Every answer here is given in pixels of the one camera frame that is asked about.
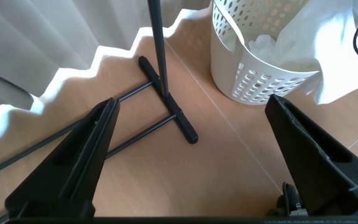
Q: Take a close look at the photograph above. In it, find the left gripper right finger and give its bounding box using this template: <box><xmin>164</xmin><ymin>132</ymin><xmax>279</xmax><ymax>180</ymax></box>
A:
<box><xmin>264</xmin><ymin>93</ymin><xmax>358</xmax><ymax>217</ymax></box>

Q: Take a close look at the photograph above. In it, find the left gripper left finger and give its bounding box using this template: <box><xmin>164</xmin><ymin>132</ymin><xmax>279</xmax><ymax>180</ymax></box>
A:
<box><xmin>4</xmin><ymin>97</ymin><xmax>121</xmax><ymax>218</ymax></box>

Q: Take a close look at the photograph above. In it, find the white garment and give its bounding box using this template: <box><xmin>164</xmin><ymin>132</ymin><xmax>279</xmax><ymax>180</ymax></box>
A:
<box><xmin>247</xmin><ymin>0</ymin><xmax>358</xmax><ymax>105</ymax></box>

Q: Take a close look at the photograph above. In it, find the white laundry basket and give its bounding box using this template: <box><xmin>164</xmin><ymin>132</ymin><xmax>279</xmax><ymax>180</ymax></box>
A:
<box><xmin>209</xmin><ymin>0</ymin><xmax>319</xmax><ymax>106</ymax></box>

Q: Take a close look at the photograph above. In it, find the black clothes rack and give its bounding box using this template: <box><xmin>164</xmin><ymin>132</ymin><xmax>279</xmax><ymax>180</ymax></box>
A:
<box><xmin>0</xmin><ymin>0</ymin><xmax>199</xmax><ymax>182</ymax></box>

